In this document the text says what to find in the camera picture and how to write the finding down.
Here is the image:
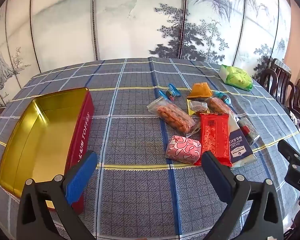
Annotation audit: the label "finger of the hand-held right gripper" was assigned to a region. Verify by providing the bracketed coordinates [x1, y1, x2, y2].
[277, 139, 300, 167]

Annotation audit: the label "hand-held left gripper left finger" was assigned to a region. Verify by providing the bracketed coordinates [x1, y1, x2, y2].
[16, 150, 103, 240]

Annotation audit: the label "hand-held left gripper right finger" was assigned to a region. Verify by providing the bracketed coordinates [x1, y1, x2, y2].
[201, 151, 284, 240]

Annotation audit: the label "white and blue cracker packet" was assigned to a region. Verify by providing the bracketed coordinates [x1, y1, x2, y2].
[227, 112, 257, 168]

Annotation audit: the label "pink patterned snack packet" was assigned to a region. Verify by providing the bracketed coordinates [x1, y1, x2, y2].
[164, 135, 202, 165]

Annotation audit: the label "dark snack packet red label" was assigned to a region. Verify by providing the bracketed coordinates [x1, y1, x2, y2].
[236, 117, 260, 145]

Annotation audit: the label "red and gold tin box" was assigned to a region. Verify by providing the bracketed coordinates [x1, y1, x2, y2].
[0, 87, 95, 214]

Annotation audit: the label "small clear bag orange snacks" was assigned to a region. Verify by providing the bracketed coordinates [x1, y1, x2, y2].
[206, 97, 237, 118]

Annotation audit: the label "yellow snack packet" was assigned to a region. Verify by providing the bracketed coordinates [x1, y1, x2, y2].
[187, 98, 210, 117]

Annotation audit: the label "long clear bag orange snacks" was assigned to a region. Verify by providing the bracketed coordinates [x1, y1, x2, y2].
[147, 97, 200, 133]

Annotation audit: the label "blue candy wrapper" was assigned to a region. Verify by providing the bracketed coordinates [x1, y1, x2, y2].
[212, 91, 232, 105]
[167, 83, 182, 97]
[158, 90, 175, 103]

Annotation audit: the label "orange snack packet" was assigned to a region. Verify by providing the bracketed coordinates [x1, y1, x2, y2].
[187, 82, 213, 98]

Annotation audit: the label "dark wooden chairs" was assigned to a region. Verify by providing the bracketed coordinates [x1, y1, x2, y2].
[281, 105, 300, 130]

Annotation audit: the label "blue plaid tablecloth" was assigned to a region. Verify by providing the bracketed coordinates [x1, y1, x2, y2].
[0, 57, 300, 240]

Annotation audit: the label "green snack bag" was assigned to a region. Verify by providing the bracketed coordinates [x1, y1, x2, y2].
[219, 64, 253, 92]

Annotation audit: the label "ink painting folding screen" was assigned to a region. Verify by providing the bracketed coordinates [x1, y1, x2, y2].
[0, 0, 293, 108]

